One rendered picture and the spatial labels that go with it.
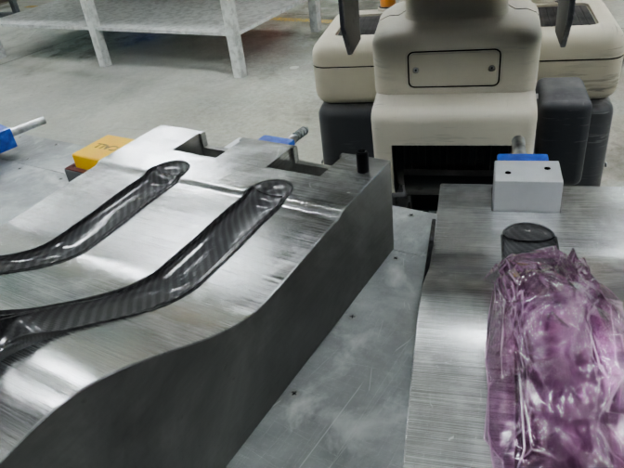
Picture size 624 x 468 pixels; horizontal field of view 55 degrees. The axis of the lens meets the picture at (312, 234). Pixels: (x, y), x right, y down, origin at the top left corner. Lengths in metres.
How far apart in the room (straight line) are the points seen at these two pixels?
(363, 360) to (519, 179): 0.18
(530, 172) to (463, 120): 0.35
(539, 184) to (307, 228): 0.18
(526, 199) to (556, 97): 0.53
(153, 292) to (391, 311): 0.19
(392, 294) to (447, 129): 0.39
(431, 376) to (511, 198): 0.22
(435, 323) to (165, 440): 0.15
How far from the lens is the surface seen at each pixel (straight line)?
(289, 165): 0.55
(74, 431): 0.29
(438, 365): 0.31
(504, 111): 0.84
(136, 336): 0.33
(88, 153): 0.77
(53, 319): 0.36
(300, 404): 0.42
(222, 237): 0.45
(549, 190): 0.50
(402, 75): 0.87
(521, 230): 0.49
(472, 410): 0.30
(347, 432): 0.40
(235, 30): 3.61
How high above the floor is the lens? 1.12
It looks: 33 degrees down
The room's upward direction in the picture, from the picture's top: 7 degrees counter-clockwise
